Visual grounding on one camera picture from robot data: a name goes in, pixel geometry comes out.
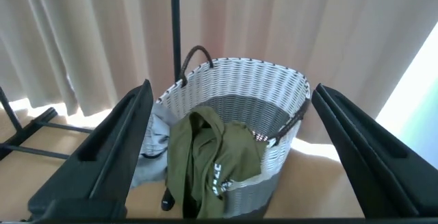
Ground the green printed shirt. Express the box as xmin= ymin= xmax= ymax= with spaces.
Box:
xmin=166 ymin=105 xmax=270 ymax=219

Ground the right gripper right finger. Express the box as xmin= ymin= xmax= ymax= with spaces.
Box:
xmin=311 ymin=82 xmax=438 ymax=219

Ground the white laundry basket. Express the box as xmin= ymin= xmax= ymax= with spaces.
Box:
xmin=155 ymin=45 xmax=311 ymax=219

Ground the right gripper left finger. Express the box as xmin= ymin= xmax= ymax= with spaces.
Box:
xmin=27 ymin=79 xmax=154 ymax=221

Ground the pale grey garment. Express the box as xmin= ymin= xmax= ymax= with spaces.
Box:
xmin=129 ymin=102 xmax=181 ymax=212

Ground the black clothes rack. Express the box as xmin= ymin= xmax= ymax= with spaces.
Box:
xmin=0 ymin=0 xmax=181 ymax=162

